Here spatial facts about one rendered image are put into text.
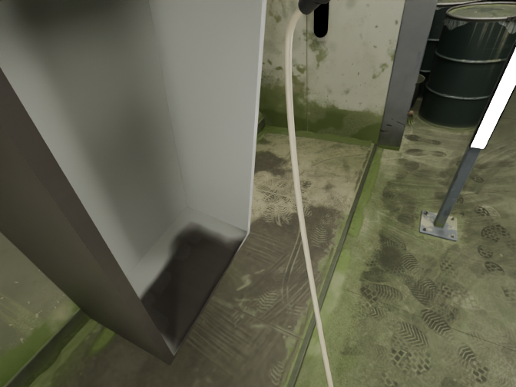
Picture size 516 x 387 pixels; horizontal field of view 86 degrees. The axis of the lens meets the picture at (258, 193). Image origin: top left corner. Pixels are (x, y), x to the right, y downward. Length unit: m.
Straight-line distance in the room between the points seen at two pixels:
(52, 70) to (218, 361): 1.28
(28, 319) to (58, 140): 1.13
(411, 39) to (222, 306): 2.08
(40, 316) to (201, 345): 0.78
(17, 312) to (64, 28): 1.33
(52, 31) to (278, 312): 1.38
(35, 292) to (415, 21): 2.66
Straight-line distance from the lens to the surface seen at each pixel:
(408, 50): 2.36
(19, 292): 1.77
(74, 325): 1.84
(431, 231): 2.03
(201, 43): 0.89
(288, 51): 0.66
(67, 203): 0.41
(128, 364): 1.67
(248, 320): 1.54
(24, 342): 1.79
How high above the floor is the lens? 1.44
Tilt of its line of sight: 41 degrees down
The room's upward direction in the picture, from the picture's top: 9 degrees counter-clockwise
